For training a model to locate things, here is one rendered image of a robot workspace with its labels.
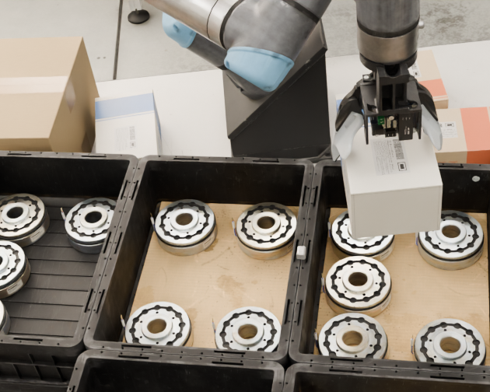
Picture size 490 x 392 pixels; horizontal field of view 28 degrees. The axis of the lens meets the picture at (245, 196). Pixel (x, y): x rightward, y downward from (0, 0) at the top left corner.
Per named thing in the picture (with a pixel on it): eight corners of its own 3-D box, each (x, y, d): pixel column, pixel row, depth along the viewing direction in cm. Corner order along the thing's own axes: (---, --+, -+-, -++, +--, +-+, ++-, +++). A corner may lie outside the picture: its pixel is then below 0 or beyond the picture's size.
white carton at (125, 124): (104, 130, 207) (95, 97, 201) (159, 120, 207) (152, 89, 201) (105, 197, 193) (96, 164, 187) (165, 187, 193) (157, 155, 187)
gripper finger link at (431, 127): (444, 173, 132) (406, 137, 127) (436, 143, 136) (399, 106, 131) (463, 162, 130) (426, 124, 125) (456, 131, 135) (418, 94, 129)
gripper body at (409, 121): (363, 148, 126) (362, 77, 117) (355, 104, 131) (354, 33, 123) (423, 142, 125) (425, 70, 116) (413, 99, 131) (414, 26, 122)
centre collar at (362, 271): (341, 270, 154) (341, 267, 153) (372, 267, 153) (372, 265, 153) (343, 294, 150) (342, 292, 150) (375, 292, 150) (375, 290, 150)
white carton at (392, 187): (337, 139, 148) (334, 94, 141) (417, 131, 147) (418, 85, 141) (352, 239, 134) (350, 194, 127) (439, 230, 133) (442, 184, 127)
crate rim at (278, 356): (143, 163, 169) (141, 154, 167) (316, 169, 163) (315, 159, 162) (83, 357, 142) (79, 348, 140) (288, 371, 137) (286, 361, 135)
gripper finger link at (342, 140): (319, 176, 132) (357, 131, 126) (315, 146, 136) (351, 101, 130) (338, 183, 133) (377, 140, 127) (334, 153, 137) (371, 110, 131)
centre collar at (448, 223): (433, 222, 158) (433, 220, 158) (464, 221, 158) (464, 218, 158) (437, 246, 155) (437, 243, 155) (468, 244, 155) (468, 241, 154)
